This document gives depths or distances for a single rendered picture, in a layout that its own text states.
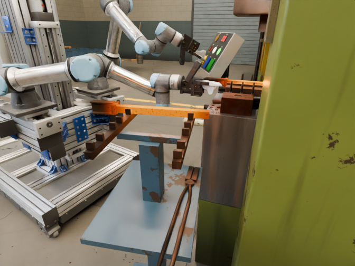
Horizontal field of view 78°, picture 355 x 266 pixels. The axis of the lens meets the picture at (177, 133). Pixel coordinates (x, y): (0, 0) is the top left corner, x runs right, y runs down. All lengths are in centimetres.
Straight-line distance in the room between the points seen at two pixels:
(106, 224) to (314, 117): 61
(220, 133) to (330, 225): 45
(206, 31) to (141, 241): 877
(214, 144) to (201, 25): 842
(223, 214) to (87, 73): 92
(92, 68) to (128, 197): 62
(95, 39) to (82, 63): 1019
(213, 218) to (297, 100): 77
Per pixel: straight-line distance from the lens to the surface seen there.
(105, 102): 79
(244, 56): 902
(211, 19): 912
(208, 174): 101
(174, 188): 80
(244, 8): 96
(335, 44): 57
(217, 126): 89
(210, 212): 116
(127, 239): 67
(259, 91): 99
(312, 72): 57
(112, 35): 170
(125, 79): 125
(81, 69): 112
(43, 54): 161
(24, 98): 145
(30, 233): 185
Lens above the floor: 122
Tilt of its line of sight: 25 degrees down
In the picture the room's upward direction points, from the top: straight up
